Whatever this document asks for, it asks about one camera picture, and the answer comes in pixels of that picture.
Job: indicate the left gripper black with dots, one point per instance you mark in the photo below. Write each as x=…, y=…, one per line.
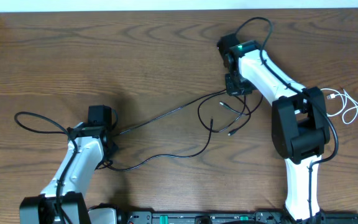
x=114, y=148

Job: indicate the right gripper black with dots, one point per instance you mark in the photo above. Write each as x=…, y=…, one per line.
x=232, y=89

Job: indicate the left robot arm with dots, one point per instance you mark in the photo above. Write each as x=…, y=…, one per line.
x=63, y=199

